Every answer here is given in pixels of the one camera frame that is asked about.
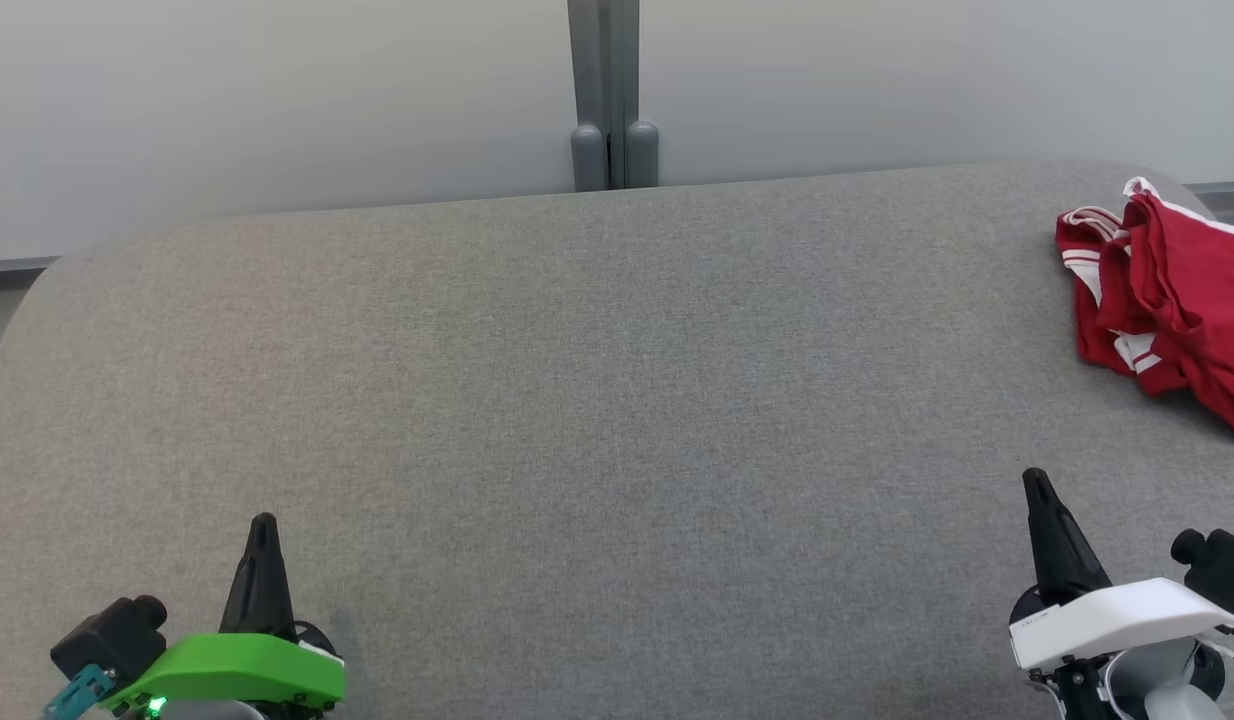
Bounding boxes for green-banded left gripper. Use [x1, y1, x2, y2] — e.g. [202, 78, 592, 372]
[102, 513, 347, 714]

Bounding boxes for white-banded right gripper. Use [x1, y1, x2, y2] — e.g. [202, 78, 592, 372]
[1008, 467, 1234, 672]

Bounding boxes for red shorts with white trim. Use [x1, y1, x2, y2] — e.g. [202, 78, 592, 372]
[1097, 176, 1234, 445]

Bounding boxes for teal cable connector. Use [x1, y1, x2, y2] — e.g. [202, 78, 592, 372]
[42, 664, 119, 720]

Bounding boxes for grey metal partition post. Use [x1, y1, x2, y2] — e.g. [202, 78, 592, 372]
[566, 0, 661, 192]

